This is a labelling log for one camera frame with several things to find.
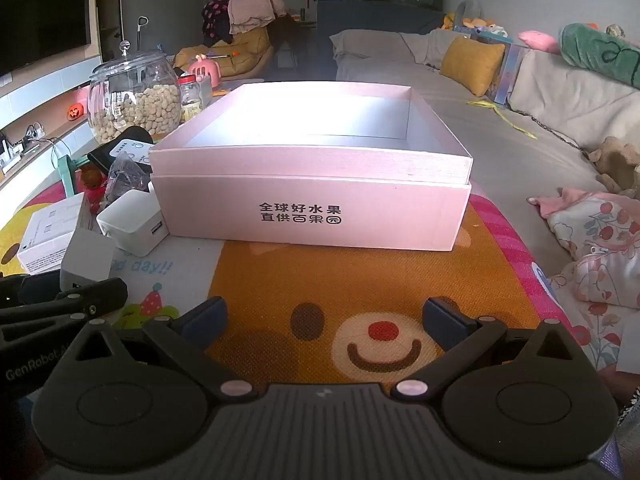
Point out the yellow plush toys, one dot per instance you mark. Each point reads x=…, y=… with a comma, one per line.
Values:
x=475, y=22

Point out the cartoon play mat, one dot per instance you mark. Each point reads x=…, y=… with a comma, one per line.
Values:
x=300, y=290

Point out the white charger adapter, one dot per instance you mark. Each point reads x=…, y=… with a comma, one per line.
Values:
x=132, y=227

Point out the small red toy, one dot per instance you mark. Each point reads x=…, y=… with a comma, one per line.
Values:
x=95, y=197

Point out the white power bank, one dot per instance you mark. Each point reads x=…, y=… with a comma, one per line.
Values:
x=132, y=150

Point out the yellow ribbon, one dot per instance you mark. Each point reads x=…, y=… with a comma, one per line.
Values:
x=502, y=117

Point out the pink plastic toy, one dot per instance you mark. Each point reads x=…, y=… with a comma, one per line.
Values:
x=204, y=67

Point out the yellow bean bag chair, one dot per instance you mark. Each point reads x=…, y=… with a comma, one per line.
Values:
x=235, y=52

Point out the black pouch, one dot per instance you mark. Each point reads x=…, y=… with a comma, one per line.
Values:
x=100, y=157

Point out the black television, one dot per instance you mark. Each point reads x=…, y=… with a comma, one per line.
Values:
x=35, y=5

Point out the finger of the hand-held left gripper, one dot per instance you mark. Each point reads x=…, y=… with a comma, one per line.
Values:
x=45, y=317
x=100, y=292

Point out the pink cardboard box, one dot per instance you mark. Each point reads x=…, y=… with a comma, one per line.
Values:
x=310, y=195

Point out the glass jar of peanuts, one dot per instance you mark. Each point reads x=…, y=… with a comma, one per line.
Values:
x=132, y=105

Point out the pink plush toy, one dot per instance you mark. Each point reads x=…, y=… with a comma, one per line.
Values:
x=537, y=40

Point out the white tv shelf unit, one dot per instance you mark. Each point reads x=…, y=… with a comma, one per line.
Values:
x=40, y=105

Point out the brown plush toy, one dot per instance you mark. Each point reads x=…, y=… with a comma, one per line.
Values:
x=617, y=162

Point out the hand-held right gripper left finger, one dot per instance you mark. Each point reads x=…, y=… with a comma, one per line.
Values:
x=206, y=319

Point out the small grey white carton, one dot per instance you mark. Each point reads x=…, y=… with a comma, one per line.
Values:
x=85, y=260

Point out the orange pumpkin lantern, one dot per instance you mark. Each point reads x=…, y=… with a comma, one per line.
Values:
x=75, y=110

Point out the green plastic toy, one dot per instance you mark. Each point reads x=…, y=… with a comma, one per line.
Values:
x=66, y=172

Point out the pile of clothes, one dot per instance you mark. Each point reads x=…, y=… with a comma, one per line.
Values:
x=240, y=12

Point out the yellow cushion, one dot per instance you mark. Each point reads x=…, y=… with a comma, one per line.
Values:
x=470, y=65

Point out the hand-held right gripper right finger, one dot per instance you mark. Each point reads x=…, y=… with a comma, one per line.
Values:
x=442, y=322

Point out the green plush toy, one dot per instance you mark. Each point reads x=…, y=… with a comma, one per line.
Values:
x=597, y=50

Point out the beige sofa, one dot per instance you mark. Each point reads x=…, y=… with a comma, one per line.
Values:
x=450, y=100

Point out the small lidded plastic jar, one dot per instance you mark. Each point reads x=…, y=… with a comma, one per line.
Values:
x=191, y=97

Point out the iridescent gift box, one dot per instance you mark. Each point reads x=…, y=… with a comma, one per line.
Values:
x=502, y=72

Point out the floral pink blanket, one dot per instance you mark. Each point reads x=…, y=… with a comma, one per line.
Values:
x=595, y=250

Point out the white stick vacuum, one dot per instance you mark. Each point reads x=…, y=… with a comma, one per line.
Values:
x=141, y=27

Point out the orange brown toy figure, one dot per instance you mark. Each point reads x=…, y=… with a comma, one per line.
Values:
x=91, y=177

